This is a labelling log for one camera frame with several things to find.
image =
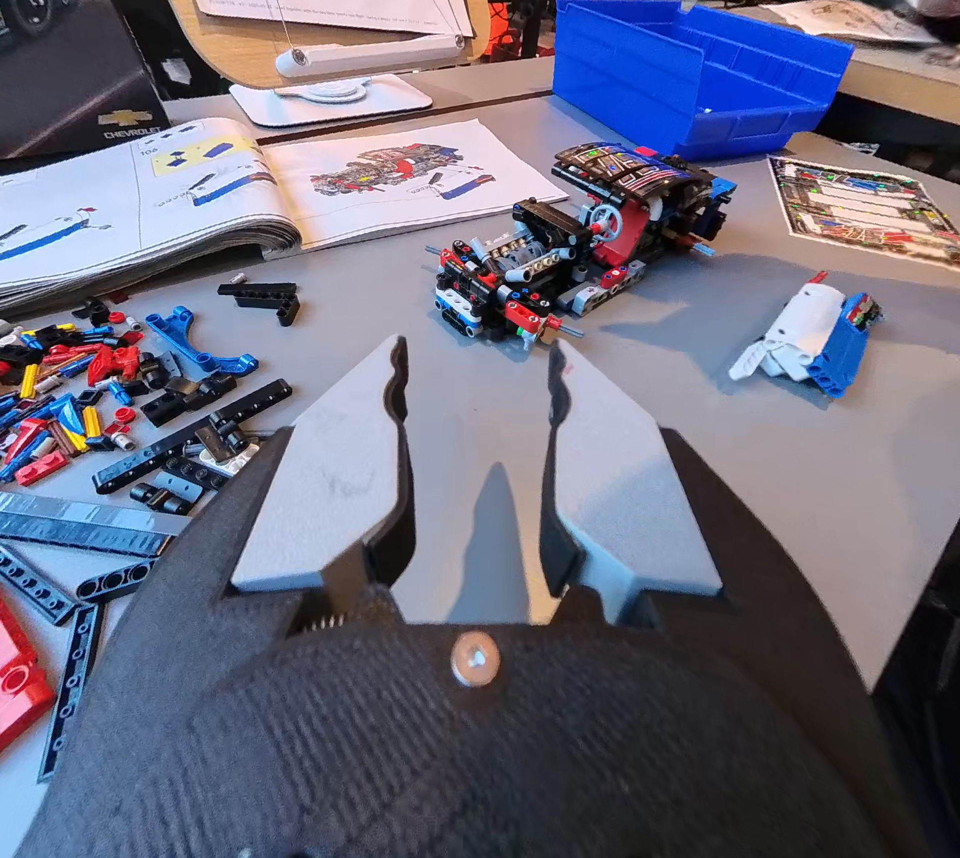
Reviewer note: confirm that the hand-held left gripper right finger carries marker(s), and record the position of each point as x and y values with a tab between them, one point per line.
630	498

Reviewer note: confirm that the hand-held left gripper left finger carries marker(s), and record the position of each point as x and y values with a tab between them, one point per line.
330	491

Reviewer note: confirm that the blue and white brick panel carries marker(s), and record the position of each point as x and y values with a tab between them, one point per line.
810	341

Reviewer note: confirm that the holographic sticker sheet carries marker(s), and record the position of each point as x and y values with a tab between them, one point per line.
862	213

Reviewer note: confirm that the grey desk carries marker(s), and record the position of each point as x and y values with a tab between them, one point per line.
750	461

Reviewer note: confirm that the white desk lamp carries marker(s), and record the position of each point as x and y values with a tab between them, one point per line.
330	86

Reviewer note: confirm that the beige table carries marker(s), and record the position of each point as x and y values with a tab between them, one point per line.
900	71

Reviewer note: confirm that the pile of loose brick parts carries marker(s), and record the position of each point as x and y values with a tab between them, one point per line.
112	393

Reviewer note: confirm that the blue storage bin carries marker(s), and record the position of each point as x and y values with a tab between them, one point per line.
675	78

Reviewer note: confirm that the black toy brick race car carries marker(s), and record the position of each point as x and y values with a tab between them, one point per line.
585	236

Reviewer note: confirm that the curled instruction booklet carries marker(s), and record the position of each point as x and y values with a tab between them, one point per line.
135	206

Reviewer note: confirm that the black toy car box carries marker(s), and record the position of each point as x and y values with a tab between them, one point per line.
67	48

